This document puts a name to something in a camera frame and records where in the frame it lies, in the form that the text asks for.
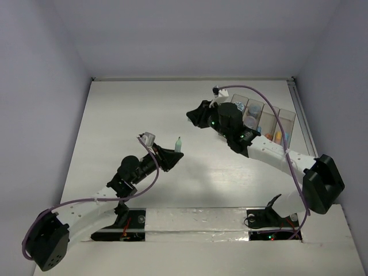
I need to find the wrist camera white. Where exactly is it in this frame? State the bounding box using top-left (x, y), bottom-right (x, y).
top-left (137, 132), bottom-right (156, 148)
top-left (210, 87), bottom-right (229, 108)

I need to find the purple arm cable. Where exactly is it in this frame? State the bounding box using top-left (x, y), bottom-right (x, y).
top-left (21, 136), bottom-right (161, 261)
top-left (214, 85), bottom-right (311, 241)

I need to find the orange marker pen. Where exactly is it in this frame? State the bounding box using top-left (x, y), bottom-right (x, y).
top-left (274, 131), bottom-right (282, 144)

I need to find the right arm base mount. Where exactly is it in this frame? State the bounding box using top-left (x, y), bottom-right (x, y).
top-left (243, 194), bottom-right (302, 241)

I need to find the clear jar of clips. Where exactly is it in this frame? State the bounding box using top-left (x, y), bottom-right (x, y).
top-left (244, 116), bottom-right (258, 130)
top-left (248, 104), bottom-right (262, 118)

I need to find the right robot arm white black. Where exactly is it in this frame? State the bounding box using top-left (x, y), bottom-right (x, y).
top-left (186, 101), bottom-right (345, 225)

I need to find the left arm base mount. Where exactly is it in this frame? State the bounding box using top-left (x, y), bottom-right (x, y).
top-left (90, 203), bottom-right (146, 242)

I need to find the blue lid round jar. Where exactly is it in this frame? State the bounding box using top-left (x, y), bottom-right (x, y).
top-left (234, 101), bottom-right (246, 113)

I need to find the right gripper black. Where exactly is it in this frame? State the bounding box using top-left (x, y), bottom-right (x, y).
top-left (188, 99), bottom-right (231, 139)

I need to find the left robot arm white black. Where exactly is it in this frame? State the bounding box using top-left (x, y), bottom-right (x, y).
top-left (21, 144), bottom-right (184, 271)

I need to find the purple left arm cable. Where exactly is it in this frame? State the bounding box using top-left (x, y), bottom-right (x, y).
top-left (21, 136), bottom-right (161, 261)

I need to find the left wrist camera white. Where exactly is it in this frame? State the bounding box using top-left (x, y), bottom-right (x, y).
top-left (137, 132), bottom-right (156, 148)

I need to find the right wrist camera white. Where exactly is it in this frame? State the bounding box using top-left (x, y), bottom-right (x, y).
top-left (210, 87), bottom-right (229, 108)

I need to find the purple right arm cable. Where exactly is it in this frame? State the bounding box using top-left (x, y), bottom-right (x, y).
top-left (214, 85), bottom-right (311, 241)

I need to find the green marker pen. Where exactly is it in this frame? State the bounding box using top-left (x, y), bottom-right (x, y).
top-left (174, 137), bottom-right (182, 152)

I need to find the clear four-compartment organizer tray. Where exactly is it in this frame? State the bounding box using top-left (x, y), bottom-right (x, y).
top-left (231, 94), bottom-right (296, 146)

